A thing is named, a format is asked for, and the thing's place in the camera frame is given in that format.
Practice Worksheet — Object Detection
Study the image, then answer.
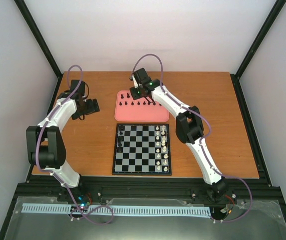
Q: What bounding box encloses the black chess bishop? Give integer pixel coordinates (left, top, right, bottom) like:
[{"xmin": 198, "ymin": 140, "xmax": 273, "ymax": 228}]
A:
[{"xmin": 118, "ymin": 136, "xmax": 124, "ymax": 142}]

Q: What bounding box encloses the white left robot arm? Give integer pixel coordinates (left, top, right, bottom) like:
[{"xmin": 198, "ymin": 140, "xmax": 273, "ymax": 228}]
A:
[{"xmin": 26, "ymin": 80, "xmax": 100, "ymax": 202}]

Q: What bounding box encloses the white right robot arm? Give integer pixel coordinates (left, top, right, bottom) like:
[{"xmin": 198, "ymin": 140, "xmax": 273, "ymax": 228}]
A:
[{"xmin": 130, "ymin": 68, "xmax": 228, "ymax": 203}]

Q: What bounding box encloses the white chess pieces row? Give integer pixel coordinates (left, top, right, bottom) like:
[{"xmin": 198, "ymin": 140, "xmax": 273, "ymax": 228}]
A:
[{"xmin": 154, "ymin": 125, "xmax": 170, "ymax": 174}]

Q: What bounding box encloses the pink plastic tray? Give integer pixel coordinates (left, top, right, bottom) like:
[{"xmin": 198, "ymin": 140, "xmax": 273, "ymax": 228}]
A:
[{"xmin": 114, "ymin": 90, "xmax": 169, "ymax": 123}]

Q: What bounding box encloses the black and white chessboard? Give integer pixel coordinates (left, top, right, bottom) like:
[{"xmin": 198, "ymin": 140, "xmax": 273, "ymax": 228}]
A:
[{"xmin": 112, "ymin": 123, "xmax": 172, "ymax": 176}]

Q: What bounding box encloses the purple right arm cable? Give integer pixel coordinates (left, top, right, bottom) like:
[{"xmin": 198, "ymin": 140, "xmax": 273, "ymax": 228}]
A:
[{"xmin": 132, "ymin": 53, "xmax": 253, "ymax": 223}]

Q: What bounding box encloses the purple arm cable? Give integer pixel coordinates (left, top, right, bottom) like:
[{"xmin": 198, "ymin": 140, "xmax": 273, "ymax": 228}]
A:
[
  {"xmin": 132, "ymin": 53, "xmax": 253, "ymax": 223},
  {"xmin": 35, "ymin": 64, "xmax": 114, "ymax": 226}
]

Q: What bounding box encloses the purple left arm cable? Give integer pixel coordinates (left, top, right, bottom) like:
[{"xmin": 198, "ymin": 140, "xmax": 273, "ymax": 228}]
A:
[{"xmin": 35, "ymin": 64, "xmax": 114, "ymax": 226}]

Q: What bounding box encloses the black aluminium frame rail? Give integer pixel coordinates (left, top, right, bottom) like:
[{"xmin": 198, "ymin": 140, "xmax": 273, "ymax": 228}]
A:
[{"xmin": 15, "ymin": 174, "xmax": 282, "ymax": 203}]

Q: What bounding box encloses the light blue slotted cable duct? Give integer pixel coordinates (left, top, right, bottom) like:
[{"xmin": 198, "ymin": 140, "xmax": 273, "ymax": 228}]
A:
[{"xmin": 21, "ymin": 203, "xmax": 211, "ymax": 218}]

